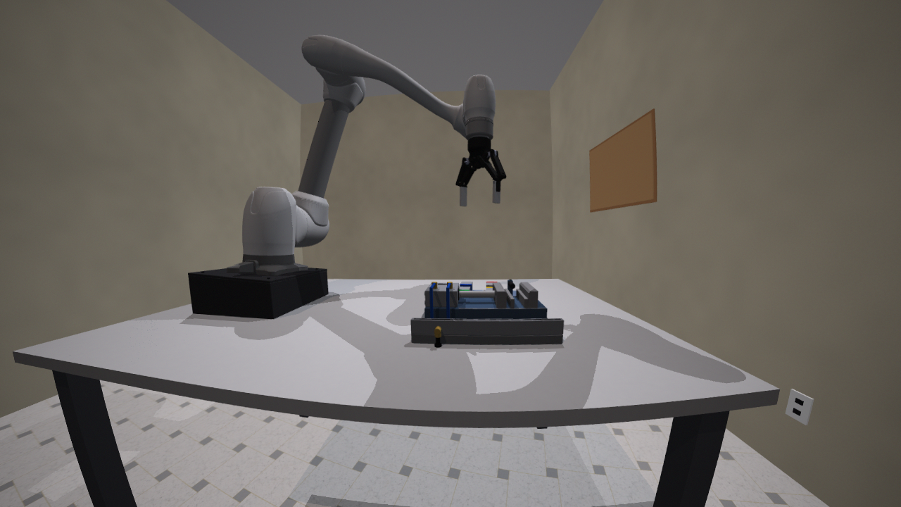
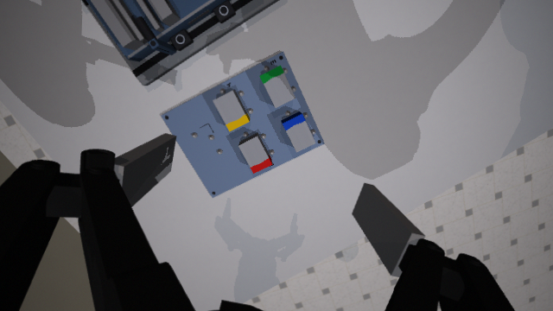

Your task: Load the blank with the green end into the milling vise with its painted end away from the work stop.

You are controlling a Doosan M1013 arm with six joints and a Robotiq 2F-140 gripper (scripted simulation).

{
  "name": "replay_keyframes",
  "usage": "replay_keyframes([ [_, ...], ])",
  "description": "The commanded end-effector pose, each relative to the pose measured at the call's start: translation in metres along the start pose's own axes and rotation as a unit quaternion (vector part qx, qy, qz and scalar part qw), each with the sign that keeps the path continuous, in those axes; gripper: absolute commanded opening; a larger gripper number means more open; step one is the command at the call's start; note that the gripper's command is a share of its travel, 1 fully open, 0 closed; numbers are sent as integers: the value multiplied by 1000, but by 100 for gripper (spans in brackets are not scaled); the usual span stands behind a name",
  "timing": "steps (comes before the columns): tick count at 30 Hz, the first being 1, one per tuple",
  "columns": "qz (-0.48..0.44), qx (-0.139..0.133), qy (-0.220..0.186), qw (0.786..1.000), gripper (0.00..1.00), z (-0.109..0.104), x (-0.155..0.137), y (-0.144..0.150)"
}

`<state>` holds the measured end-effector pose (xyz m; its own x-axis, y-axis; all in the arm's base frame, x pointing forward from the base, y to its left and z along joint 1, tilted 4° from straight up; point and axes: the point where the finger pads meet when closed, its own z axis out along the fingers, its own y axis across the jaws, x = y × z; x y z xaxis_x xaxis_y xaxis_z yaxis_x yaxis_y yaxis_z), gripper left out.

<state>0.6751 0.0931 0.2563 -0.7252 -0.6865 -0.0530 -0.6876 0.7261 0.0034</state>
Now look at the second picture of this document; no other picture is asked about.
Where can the grey block with yellow end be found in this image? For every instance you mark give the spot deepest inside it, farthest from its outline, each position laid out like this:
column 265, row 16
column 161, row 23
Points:
column 231, row 110

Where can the grey block with green end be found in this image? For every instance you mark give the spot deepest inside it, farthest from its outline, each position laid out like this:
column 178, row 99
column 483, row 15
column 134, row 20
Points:
column 277, row 86

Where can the grey block with red end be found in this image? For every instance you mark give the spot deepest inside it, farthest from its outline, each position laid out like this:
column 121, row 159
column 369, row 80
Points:
column 255, row 153

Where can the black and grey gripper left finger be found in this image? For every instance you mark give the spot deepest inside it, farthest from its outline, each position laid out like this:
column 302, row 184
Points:
column 123, row 271

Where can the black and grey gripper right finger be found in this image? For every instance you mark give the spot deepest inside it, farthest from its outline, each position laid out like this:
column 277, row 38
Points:
column 464, row 284

